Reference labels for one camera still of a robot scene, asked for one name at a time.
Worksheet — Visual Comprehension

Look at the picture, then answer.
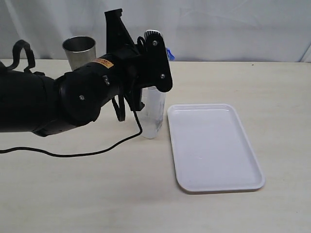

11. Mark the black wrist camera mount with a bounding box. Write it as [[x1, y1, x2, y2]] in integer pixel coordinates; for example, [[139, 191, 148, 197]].
[[104, 8, 135, 53]]

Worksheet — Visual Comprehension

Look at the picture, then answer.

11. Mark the clear plastic tall container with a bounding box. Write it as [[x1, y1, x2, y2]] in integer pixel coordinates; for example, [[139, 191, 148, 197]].
[[138, 86, 166, 139]]

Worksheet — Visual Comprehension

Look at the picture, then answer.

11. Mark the stainless steel cup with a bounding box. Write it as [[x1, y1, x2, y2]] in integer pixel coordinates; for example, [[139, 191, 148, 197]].
[[62, 36, 96, 70]]

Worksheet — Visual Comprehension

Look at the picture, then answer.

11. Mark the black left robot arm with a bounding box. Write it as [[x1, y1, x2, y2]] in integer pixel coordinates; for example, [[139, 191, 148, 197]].
[[0, 30, 173, 137]]

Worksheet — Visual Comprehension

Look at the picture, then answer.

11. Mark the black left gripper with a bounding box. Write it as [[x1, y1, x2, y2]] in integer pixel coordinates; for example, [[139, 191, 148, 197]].
[[121, 29, 173, 92]]

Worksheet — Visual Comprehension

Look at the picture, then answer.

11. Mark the black cable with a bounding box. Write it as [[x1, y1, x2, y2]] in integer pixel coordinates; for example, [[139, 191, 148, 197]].
[[0, 40, 146, 158]]

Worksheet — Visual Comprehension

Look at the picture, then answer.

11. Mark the white backdrop curtain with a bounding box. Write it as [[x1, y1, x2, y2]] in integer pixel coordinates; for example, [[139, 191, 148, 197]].
[[0, 0, 311, 62]]

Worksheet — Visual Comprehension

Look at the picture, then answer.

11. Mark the blue plastic container lid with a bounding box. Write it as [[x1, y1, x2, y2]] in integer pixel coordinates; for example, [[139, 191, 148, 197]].
[[166, 48, 175, 61]]

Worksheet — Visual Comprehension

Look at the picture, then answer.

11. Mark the white rectangular plastic tray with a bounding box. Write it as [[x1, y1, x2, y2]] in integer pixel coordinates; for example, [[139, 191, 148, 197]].
[[167, 103, 265, 194]]

